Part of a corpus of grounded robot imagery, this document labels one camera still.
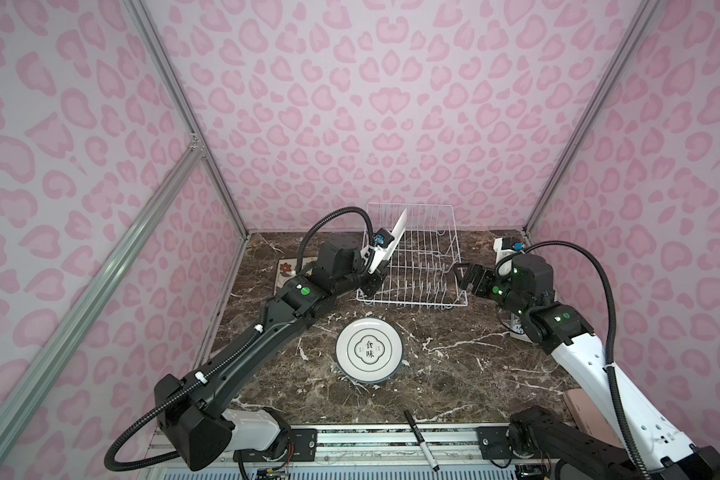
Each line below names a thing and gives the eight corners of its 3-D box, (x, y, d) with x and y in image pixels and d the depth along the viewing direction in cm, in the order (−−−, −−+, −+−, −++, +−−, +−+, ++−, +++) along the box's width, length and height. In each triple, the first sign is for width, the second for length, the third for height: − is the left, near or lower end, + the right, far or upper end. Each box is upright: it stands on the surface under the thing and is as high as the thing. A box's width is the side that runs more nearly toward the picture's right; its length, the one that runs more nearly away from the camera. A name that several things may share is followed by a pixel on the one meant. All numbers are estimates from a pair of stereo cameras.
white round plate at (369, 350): (334, 383, 85) (333, 379, 82) (339, 322, 97) (338, 317, 94) (404, 383, 85) (405, 379, 82) (400, 322, 97) (400, 317, 94)
